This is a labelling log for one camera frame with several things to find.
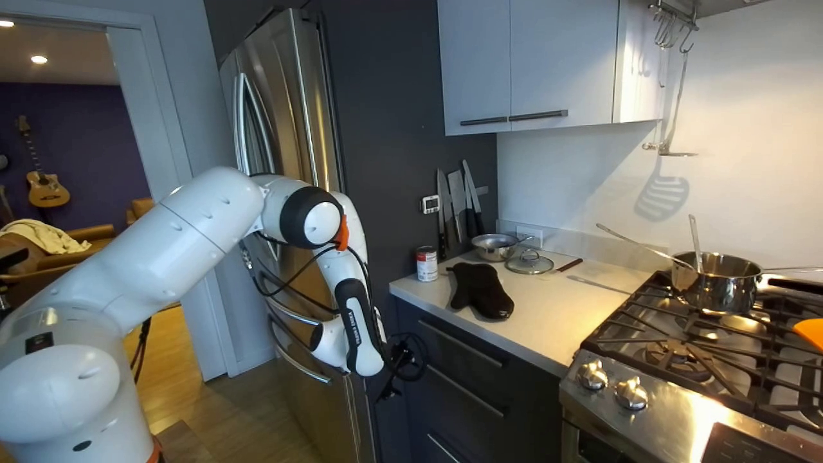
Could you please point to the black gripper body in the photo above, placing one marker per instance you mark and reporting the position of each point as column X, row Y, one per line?
column 405, row 362

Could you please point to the dark drawer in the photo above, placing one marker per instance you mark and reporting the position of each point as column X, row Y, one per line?
column 477, row 366
column 458, row 437
column 531, row 429

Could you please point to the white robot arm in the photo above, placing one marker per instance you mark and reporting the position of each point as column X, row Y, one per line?
column 65, row 385

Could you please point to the black oven mitt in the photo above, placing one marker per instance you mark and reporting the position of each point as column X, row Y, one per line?
column 479, row 289

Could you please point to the small red white can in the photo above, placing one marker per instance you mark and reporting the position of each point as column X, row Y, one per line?
column 426, row 264

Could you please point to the small steel bowl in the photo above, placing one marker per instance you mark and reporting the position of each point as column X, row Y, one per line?
column 493, row 246

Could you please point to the glass pot lid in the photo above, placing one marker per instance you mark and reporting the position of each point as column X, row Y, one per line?
column 528, row 262

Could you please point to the left steel stove knob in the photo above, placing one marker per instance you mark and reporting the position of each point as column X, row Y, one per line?
column 592, row 376

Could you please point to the steel stove knob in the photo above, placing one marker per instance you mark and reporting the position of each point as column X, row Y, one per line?
column 592, row 376
column 630, row 394

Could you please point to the right steel stove knob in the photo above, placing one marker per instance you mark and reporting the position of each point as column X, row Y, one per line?
column 630, row 394

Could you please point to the gas stove with grates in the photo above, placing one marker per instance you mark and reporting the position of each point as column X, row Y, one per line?
column 720, row 386

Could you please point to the stainless steel refrigerator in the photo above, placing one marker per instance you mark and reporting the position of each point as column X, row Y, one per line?
column 284, row 124

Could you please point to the hanging slotted spatula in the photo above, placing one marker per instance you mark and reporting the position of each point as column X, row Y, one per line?
column 664, row 193

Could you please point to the stainless steel saucepan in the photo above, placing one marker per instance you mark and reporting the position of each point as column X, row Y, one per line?
column 709, row 278

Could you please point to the brown sofa with cloth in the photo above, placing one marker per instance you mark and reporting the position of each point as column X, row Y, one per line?
column 40, row 253

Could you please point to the orange silicone utensil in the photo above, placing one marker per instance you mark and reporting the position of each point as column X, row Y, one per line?
column 810, row 330

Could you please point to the white upper wall cabinet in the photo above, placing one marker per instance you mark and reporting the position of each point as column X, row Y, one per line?
column 517, row 66

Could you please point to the acoustic guitar on wall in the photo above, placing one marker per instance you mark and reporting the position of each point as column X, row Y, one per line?
column 45, row 188

